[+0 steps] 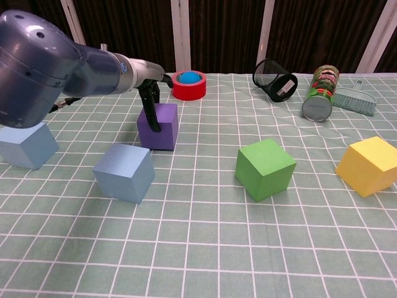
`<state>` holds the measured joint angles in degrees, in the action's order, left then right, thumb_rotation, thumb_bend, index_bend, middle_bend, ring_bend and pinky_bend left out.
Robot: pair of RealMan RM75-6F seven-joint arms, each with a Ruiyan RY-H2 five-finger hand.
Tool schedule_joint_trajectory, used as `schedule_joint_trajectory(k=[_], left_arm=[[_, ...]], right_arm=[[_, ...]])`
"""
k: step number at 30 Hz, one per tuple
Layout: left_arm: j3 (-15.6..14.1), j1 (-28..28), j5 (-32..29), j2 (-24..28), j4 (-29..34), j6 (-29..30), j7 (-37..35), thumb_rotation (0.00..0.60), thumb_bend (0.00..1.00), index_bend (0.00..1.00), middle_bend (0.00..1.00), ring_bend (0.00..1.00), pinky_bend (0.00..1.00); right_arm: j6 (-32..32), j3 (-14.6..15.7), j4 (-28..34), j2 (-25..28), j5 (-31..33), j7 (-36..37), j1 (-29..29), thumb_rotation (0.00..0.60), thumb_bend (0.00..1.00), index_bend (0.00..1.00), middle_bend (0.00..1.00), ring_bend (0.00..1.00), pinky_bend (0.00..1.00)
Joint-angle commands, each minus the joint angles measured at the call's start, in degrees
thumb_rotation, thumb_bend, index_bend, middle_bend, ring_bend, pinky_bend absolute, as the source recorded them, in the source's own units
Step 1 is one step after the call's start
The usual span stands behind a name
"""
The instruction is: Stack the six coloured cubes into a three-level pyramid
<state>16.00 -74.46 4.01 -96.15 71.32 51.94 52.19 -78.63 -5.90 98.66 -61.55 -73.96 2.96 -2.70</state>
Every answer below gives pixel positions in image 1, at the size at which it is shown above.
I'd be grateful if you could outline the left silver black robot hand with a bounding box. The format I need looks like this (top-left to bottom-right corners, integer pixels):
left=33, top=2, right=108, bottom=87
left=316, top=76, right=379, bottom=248
left=135, top=60, right=175, bottom=133

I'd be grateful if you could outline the purple cube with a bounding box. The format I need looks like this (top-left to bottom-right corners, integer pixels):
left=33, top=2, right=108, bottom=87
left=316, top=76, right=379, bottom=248
left=136, top=103, right=180, bottom=151

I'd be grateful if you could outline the light blue cube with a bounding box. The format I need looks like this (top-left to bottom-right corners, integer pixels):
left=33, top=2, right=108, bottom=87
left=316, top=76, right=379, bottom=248
left=92, top=143, right=156, bottom=204
left=0, top=122, right=60, bottom=170

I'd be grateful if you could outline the green cube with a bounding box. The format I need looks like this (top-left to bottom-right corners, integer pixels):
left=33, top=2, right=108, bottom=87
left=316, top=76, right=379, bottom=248
left=234, top=138, right=297, bottom=203

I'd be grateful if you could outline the yellow cube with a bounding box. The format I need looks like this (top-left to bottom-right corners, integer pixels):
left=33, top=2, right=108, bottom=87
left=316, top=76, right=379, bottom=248
left=335, top=135, right=397, bottom=198

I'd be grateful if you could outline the blue ball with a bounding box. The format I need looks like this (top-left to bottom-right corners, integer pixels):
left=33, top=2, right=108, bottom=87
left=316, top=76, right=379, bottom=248
left=179, top=71, right=201, bottom=85

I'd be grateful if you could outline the red tape roll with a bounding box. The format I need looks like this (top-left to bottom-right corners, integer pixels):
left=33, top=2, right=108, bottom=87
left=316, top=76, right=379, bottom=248
left=171, top=70, right=208, bottom=101

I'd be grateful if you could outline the dark pleated curtain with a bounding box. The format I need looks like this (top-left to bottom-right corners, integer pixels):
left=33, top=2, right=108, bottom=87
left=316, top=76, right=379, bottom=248
left=0, top=0, right=397, bottom=75

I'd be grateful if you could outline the black mesh pen cup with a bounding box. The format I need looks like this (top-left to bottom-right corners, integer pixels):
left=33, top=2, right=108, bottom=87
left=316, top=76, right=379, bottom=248
left=252, top=58, right=299, bottom=103

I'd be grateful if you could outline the green chips can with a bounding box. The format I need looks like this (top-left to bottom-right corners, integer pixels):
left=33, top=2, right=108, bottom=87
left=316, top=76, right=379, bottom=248
left=301, top=65, right=341, bottom=122

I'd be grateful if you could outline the green checkered tablecloth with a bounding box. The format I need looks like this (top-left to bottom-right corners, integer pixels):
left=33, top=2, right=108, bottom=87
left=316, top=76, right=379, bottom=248
left=0, top=73, right=397, bottom=298

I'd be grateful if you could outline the pale blue hand brush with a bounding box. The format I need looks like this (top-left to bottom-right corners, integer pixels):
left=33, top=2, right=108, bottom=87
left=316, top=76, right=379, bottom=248
left=333, top=79, right=378, bottom=117

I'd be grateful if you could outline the white frame post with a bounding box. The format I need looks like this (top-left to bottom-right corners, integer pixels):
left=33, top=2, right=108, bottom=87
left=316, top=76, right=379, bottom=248
left=60, top=0, right=87, bottom=46
left=256, top=0, right=275, bottom=66
left=171, top=0, right=192, bottom=73
left=356, top=0, right=397, bottom=74

